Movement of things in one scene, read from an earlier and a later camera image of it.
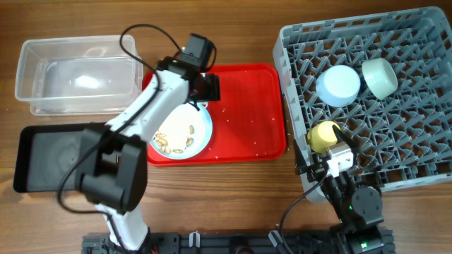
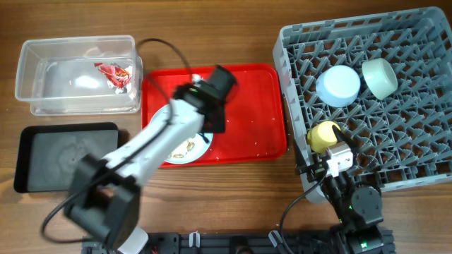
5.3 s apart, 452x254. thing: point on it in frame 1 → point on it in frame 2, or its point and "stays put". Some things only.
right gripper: (316, 171) stays put
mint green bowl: (381, 77) stays put
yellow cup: (322, 135) stays put
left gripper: (214, 92) → (219, 125)
